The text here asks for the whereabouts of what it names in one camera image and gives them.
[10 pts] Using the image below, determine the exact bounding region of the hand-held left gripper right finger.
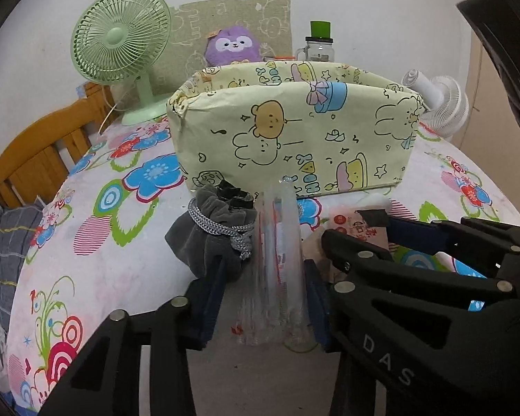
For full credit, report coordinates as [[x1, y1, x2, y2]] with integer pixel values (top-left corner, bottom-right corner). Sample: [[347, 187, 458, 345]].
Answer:
[[302, 259, 373, 416]]

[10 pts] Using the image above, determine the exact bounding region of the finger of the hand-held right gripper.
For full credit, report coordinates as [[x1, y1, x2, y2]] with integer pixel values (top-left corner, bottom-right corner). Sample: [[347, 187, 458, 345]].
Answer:
[[385, 216, 520, 265], [321, 229, 518, 334]]

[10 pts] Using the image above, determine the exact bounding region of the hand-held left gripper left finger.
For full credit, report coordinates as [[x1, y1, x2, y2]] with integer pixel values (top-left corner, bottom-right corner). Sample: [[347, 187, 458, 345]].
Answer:
[[39, 253, 232, 416]]

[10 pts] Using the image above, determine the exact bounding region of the beige packet red print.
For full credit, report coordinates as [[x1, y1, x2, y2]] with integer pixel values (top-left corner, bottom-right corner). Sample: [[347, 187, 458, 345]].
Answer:
[[303, 206, 393, 287]]

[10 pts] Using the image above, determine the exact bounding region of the clear plastic bag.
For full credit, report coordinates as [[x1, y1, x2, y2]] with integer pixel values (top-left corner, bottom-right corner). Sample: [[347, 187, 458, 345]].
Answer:
[[232, 182, 319, 352]]

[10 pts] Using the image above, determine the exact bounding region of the grey velvet pouch with chain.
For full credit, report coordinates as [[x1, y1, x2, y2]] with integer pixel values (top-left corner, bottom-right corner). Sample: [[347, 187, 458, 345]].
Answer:
[[165, 180, 258, 280]]

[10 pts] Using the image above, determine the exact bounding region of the yellow cartoon print storage box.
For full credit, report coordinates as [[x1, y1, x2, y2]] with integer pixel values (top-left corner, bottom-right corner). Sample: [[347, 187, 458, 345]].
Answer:
[[167, 61, 426, 200]]

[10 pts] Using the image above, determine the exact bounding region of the floral tablecloth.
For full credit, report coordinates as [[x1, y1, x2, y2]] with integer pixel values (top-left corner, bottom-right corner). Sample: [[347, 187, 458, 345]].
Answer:
[[6, 113, 520, 416]]

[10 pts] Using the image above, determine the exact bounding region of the beige door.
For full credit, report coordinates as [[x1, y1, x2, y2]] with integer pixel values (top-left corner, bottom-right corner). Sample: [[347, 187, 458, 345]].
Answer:
[[453, 30, 520, 157]]

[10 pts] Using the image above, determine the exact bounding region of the white standing fan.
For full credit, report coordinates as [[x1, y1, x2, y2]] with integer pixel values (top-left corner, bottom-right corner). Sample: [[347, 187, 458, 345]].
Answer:
[[401, 68, 471, 141]]

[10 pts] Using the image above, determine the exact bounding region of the glass mug green lid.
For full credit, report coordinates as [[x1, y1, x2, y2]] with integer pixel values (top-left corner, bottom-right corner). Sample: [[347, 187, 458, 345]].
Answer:
[[295, 21, 335, 62]]

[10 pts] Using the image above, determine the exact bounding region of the grey plaid pillow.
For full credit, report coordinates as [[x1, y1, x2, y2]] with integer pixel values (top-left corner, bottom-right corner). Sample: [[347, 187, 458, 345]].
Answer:
[[0, 201, 44, 313]]

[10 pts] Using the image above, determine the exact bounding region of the wooden bed headboard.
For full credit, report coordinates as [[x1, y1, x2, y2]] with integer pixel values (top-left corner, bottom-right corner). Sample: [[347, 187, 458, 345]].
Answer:
[[0, 84, 118, 209]]

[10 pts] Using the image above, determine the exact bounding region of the purple plush toy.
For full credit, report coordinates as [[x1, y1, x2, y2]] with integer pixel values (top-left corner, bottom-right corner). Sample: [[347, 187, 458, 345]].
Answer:
[[203, 25, 265, 66]]

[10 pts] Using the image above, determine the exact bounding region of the printed cardboard panel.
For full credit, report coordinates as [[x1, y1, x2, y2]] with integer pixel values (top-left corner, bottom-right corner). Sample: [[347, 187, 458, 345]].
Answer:
[[169, 0, 293, 83]]

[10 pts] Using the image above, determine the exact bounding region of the green desk fan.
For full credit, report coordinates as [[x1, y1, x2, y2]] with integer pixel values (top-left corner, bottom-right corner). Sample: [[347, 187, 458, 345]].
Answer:
[[71, 0, 174, 127]]

